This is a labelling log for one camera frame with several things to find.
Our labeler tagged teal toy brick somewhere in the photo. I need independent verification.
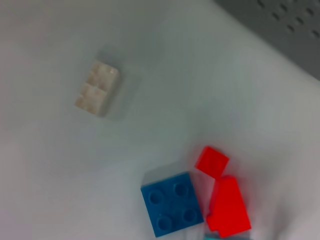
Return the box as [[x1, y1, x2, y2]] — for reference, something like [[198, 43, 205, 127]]
[[203, 233, 251, 240]]

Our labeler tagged grey-green perforated storage bin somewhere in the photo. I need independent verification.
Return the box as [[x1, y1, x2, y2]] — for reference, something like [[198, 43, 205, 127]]
[[214, 0, 320, 81]]

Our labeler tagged small orange-red square brick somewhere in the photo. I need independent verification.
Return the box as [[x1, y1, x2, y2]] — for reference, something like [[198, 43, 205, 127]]
[[194, 145, 231, 179]]

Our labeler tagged white toy brick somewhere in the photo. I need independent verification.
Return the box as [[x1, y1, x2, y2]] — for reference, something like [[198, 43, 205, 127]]
[[74, 60, 120, 118]]

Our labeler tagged blue flat toy brick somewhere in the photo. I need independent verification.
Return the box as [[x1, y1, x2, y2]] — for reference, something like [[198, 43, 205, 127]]
[[140, 171, 205, 238]]

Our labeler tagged orange-red slope brick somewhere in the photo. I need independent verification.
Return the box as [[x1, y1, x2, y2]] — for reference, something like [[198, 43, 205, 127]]
[[205, 175, 252, 239]]

